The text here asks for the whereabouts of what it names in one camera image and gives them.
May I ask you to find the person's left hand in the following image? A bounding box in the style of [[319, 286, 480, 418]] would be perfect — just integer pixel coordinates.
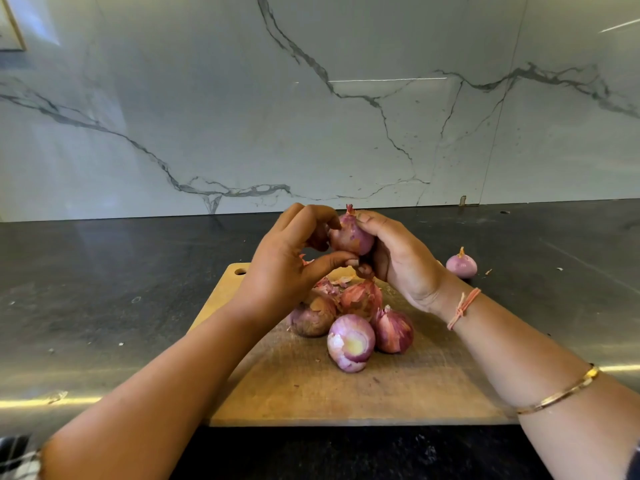
[[232, 203, 359, 326]]

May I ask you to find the pile of onion peels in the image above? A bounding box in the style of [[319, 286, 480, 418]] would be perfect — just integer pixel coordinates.
[[300, 257, 385, 320]]

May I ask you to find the black white plaid sleeve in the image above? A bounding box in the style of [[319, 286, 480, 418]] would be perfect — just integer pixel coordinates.
[[0, 435, 43, 480]]

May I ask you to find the white wall switch plate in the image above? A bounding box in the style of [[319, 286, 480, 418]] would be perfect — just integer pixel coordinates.
[[0, 0, 27, 52]]

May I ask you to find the small red onion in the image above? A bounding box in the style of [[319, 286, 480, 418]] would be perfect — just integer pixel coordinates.
[[445, 245, 479, 280]]

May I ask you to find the person's left forearm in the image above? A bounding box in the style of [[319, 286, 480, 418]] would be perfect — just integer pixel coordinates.
[[40, 307, 271, 480]]

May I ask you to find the wooden cutting board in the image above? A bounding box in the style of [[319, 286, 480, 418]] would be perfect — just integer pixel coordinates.
[[188, 261, 519, 427]]

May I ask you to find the orange thread bracelet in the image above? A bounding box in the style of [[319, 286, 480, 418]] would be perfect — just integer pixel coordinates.
[[447, 287, 482, 332]]

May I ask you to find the person's right forearm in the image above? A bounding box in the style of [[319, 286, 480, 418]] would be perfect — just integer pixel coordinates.
[[442, 287, 640, 480]]

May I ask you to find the person's right hand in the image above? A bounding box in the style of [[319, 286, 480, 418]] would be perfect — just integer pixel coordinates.
[[352, 209, 471, 316]]

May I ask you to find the brownish red onion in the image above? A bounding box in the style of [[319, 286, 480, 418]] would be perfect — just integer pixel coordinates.
[[289, 297, 338, 338]]

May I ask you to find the gold bangle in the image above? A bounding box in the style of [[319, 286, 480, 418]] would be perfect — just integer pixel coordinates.
[[516, 363, 602, 416]]

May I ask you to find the red onion with pale patch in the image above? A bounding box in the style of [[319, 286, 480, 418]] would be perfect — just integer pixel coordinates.
[[326, 313, 377, 374]]

